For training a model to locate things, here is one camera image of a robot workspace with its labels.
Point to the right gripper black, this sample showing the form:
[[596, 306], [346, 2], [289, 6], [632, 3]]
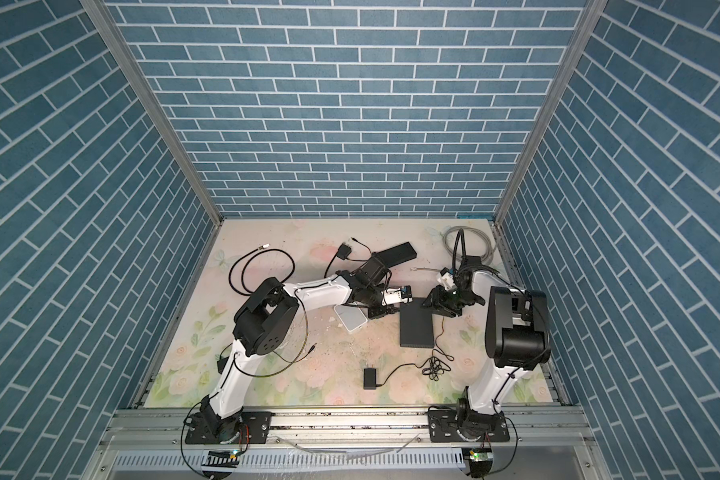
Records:
[[437, 302]]

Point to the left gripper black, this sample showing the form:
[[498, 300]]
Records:
[[384, 310]]

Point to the dark grey network switch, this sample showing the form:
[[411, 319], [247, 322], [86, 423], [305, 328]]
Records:
[[416, 325]]

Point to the black power adapter with plug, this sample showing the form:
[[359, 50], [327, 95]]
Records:
[[436, 365]]

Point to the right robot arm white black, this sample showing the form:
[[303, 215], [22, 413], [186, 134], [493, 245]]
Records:
[[516, 340]]

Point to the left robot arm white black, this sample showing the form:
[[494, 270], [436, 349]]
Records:
[[261, 325]]

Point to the white small router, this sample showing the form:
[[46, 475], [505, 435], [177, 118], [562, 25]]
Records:
[[352, 317]]

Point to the black ribbed box device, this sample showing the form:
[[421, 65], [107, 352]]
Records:
[[397, 255]]

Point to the black adapter left side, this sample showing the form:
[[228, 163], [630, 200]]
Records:
[[300, 354]]

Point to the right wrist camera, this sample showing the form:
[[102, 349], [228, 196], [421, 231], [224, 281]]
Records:
[[446, 280]]

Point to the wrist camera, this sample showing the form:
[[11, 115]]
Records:
[[372, 272], [446, 280]]

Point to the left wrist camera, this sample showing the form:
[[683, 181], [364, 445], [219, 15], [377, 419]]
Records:
[[372, 272]]

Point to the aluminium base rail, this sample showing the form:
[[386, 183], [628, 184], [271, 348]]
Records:
[[545, 441]]

